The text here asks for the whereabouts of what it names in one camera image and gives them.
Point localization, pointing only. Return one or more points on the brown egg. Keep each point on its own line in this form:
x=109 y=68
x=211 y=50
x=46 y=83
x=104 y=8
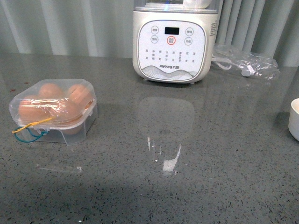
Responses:
x=30 y=109
x=80 y=94
x=50 y=91
x=66 y=114

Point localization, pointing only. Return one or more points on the clear plastic egg box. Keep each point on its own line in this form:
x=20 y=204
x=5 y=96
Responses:
x=89 y=112

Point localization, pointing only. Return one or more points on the yellow rubber band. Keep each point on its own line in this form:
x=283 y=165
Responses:
x=31 y=124

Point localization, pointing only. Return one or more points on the white Joyoung cooker appliance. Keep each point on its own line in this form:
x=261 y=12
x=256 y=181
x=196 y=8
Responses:
x=173 y=40

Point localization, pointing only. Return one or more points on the clear plastic bag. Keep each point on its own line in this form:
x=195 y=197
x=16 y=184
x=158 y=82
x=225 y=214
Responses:
x=246 y=64

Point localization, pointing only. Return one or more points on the blue rubber band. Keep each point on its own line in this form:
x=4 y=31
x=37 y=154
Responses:
x=28 y=135

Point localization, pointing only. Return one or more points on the white cup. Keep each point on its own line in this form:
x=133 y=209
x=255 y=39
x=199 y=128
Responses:
x=293 y=124

